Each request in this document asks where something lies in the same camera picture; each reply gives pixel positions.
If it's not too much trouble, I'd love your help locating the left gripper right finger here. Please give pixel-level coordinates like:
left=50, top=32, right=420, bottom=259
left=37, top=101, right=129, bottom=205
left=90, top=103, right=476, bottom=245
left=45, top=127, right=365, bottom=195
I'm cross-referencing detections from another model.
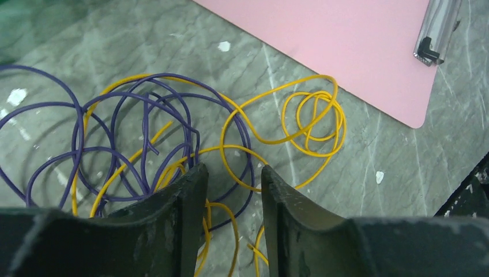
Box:
left=261, top=166, right=488, bottom=276

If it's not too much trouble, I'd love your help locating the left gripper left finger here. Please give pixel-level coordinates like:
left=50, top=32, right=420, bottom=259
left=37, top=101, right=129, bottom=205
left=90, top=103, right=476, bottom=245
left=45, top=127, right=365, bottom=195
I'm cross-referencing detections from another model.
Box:
left=1, top=163, right=209, bottom=276

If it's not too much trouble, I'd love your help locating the yellow cable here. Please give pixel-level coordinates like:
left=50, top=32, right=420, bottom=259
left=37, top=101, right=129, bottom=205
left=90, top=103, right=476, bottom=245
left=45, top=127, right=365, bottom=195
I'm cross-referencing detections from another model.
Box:
left=71, top=73, right=348, bottom=277

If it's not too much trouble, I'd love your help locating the purple cable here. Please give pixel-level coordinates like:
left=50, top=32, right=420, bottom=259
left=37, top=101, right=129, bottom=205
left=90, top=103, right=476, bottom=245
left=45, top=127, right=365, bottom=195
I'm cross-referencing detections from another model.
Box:
left=0, top=64, right=256, bottom=233

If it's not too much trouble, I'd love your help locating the green plastic bin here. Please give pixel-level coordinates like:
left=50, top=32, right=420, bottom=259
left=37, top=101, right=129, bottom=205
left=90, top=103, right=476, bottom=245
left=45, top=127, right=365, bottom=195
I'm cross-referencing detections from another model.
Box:
left=1, top=1, right=89, bottom=65

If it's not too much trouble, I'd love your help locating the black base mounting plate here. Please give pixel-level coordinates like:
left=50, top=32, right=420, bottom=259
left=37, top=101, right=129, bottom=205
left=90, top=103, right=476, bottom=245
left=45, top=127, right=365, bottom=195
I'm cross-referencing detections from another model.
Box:
left=434, top=153, right=488, bottom=219

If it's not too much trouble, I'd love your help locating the pink clipboard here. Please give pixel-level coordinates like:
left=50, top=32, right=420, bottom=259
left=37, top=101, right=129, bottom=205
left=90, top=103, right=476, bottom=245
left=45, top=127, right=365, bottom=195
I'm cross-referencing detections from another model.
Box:
left=199, top=0, right=437, bottom=129

